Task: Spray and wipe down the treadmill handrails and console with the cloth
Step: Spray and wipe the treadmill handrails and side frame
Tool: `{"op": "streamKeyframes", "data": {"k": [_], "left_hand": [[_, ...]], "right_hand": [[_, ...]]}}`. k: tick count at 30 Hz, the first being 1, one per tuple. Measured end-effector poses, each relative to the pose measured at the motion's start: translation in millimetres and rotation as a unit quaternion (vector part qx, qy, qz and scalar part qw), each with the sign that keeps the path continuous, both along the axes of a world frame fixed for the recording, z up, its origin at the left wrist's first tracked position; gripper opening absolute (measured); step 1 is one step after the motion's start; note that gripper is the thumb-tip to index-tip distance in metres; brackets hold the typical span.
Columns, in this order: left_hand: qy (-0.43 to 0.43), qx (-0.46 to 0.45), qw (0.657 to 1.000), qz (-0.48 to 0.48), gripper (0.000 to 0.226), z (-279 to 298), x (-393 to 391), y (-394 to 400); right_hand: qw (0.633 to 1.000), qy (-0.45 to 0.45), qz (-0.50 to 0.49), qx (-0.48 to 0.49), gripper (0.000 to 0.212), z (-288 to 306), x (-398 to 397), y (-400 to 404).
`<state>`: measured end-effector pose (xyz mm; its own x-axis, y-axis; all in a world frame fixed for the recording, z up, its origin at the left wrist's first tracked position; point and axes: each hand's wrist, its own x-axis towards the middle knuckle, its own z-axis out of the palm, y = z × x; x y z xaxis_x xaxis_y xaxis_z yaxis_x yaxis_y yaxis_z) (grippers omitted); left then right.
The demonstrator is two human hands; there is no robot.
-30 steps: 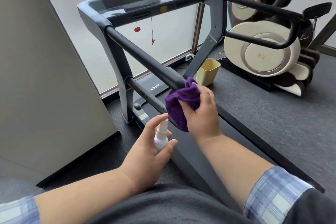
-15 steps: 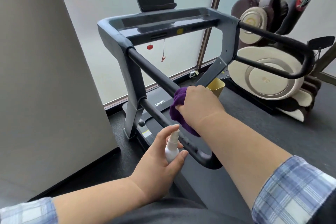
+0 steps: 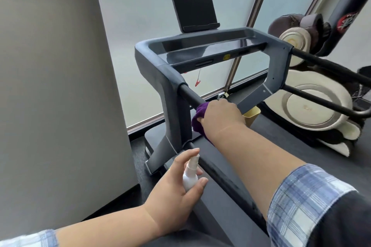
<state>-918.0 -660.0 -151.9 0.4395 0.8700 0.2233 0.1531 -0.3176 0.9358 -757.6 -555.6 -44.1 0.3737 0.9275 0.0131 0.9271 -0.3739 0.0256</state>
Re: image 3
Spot dark vest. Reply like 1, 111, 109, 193
301, 190, 371, 247

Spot yellow container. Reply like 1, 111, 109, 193
243, 106, 261, 129

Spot black punching bag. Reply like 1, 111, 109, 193
314, 0, 371, 58

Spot blue plaid shirt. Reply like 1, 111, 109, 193
0, 164, 360, 247

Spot white spray bottle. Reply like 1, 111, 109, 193
182, 154, 201, 191

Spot cream and brown exercise machine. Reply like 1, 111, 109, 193
267, 13, 366, 158

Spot purple cleaning cloth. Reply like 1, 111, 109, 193
191, 102, 215, 146

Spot person's left forearm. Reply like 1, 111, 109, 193
55, 204, 163, 247

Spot person's left hand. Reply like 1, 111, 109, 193
143, 148, 209, 239

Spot person's right hand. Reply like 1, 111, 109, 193
200, 100, 247, 138

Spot grey treadmill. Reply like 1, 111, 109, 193
134, 27, 371, 247

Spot person's right forearm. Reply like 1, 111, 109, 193
208, 122, 308, 222

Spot black tablet holder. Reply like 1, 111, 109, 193
171, 0, 221, 34

